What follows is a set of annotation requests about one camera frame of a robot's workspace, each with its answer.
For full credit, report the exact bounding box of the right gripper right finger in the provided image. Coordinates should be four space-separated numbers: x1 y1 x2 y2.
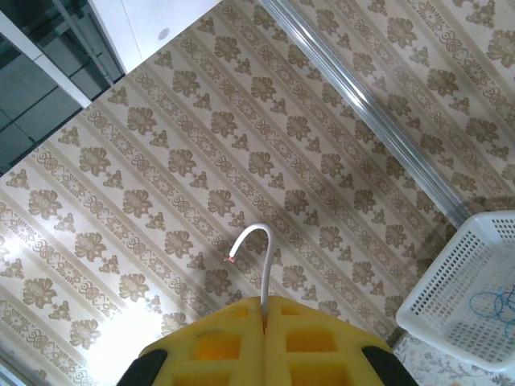
263 297 419 386

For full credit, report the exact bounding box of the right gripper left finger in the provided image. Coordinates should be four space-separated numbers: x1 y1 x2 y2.
124 297 267 386

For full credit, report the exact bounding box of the white cable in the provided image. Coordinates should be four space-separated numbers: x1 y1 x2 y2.
228 224 275 321

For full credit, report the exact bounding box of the blue cable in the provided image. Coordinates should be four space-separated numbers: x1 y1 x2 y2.
468 291 501 319
492 284 515 323

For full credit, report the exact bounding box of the floral table mat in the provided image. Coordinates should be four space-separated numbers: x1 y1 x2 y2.
392 333 515 386

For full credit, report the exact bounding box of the white plastic basket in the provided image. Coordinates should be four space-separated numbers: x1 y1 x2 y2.
396 211 515 375

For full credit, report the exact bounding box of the dark glass window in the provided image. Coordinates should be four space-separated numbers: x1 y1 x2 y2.
0 0 126 175

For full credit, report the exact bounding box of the aluminium frame post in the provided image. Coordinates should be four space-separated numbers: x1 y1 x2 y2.
259 0 484 228

